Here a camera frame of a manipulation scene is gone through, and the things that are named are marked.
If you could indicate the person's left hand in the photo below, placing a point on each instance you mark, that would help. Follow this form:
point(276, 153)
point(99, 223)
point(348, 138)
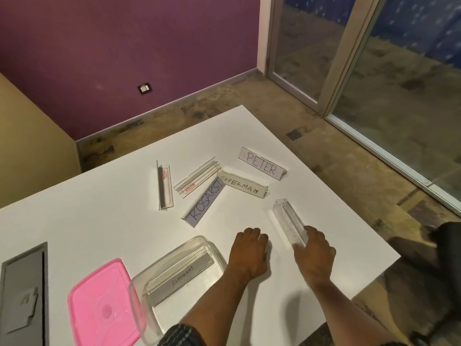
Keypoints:
point(248, 254)

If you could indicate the person's right hand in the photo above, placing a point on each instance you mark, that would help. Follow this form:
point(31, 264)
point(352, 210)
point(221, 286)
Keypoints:
point(317, 257)

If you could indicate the person's left fingers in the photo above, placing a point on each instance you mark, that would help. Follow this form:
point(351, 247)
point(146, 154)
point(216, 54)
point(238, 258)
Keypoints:
point(252, 234)

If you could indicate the person's right thumb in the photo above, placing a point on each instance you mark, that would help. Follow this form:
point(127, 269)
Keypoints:
point(299, 250)

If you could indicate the clear acrylic name holder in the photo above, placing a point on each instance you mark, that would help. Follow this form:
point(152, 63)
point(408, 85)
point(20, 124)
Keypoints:
point(284, 216)

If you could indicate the person's right forearm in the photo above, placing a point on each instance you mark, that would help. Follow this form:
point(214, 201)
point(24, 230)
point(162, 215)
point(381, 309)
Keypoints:
point(345, 313)

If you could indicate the person's left forearm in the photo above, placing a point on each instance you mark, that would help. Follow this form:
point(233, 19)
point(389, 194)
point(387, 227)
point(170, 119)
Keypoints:
point(219, 302)

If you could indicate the clear plastic container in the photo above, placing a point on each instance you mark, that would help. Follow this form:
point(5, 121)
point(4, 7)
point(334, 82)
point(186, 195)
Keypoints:
point(213, 268)

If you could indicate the name holder with black writing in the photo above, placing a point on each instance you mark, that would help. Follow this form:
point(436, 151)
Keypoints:
point(239, 183)

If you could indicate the white card with blue writing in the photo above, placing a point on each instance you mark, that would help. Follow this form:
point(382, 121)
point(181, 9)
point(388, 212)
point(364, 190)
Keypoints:
point(201, 208)

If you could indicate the name holder with blue writing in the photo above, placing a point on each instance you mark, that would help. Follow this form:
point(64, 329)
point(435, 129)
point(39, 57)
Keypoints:
point(261, 162)

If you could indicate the clear holder with red label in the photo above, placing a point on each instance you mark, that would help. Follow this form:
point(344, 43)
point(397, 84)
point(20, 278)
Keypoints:
point(196, 178)
point(165, 187)

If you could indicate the grey name holder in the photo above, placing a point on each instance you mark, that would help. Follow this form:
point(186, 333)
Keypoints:
point(180, 279)

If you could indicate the dark striped sleeve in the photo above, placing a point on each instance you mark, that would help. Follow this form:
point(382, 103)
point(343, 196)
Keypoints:
point(183, 336)

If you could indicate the black office chair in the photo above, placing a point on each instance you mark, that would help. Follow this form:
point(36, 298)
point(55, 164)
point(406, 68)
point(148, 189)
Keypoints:
point(448, 237)

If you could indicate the pink plastic lid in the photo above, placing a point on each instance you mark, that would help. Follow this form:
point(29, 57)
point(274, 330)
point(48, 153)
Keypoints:
point(97, 302)

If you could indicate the glass door panel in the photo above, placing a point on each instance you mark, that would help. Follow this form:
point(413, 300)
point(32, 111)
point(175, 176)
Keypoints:
point(403, 97)
point(306, 50)

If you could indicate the beige cabinet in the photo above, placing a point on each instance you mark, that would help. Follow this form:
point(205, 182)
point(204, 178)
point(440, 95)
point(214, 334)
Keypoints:
point(32, 147)

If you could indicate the black wall socket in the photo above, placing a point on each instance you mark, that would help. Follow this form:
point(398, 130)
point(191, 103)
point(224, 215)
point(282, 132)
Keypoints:
point(145, 88)

